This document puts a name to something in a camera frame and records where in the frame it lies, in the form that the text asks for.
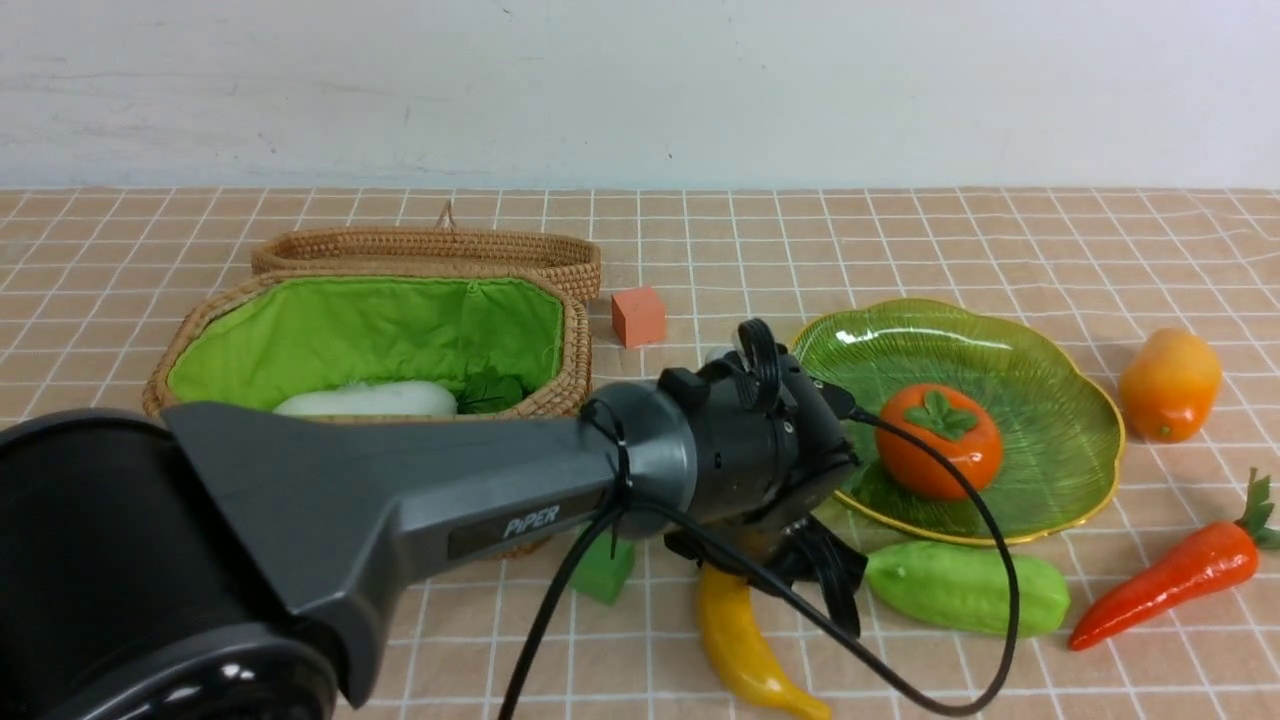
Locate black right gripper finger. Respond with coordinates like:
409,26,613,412
664,520,831,587
800,520,868,639

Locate yellow banana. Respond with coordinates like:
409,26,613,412
695,565,832,719

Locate light green chayote gourd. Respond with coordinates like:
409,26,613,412
864,541,1071,637

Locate orange persimmon green calyx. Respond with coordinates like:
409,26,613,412
876,384,1004,501

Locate white radish green leaves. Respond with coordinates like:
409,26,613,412
274,369,525,418

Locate orange yellow mango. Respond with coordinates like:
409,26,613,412
1117,327,1222,445

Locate orange carrot green top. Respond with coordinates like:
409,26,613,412
1068,468,1277,652

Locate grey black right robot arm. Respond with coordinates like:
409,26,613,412
3,322,858,719

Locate green foam cube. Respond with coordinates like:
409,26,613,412
570,532,636,606

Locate orange foam cube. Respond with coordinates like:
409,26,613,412
611,284,668,348

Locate green glass leaf plate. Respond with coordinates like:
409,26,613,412
792,299,1125,544

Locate checkered beige tablecloth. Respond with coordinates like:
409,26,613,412
1,187,1279,719

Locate woven rattan basket lid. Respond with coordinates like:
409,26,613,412
250,202,602,302

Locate woven rattan basket green lining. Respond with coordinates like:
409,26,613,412
142,270,591,423

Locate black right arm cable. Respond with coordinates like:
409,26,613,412
498,400,1021,720

